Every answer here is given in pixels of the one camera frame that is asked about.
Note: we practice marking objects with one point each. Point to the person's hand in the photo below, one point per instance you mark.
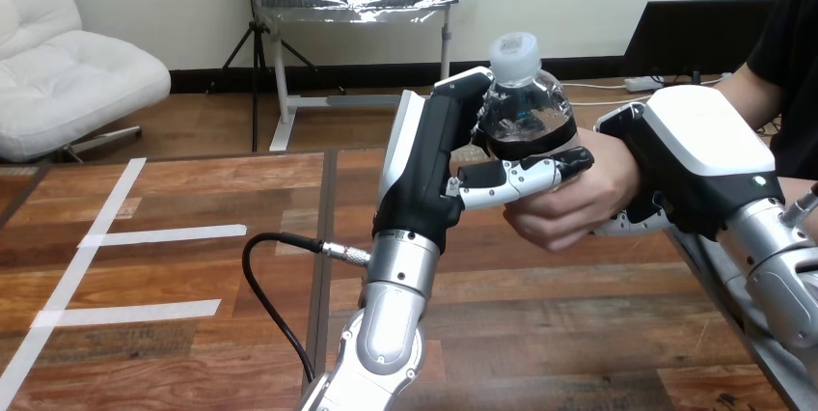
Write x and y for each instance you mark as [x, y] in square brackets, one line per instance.
[588, 203]

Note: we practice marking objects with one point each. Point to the white cushioned chair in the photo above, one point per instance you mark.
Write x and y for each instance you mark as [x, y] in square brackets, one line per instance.
[70, 88]

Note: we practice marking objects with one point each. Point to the person's forearm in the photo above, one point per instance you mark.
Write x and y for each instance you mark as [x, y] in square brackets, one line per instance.
[757, 98]

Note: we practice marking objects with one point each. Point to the black tripod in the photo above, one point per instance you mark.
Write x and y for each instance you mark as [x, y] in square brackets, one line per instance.
[255, 63]

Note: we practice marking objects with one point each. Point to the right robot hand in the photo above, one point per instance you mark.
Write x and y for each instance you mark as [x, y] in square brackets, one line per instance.
[696, 152]

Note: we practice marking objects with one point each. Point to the clear water bottle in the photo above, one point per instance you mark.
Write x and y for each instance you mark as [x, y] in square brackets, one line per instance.
[524, 104]

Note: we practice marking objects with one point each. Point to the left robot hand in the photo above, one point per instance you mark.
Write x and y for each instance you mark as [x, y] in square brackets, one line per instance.
[418, 178]

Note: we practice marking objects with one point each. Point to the person's body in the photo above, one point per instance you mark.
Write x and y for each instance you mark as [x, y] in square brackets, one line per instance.
[792, 76]

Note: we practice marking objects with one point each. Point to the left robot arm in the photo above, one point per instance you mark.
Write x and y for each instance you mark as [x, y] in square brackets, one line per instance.
[390, 325]

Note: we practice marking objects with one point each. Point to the white desk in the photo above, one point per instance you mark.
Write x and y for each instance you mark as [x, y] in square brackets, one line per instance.
[279, 76]

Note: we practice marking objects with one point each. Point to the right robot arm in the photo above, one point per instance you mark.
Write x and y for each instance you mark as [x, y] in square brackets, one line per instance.
[776, 280]

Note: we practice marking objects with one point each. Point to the white power strip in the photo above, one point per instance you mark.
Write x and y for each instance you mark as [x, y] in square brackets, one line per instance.
[644, 83]

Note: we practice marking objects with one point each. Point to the dark screen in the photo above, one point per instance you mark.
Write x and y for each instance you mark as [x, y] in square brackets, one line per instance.
[696, 34]

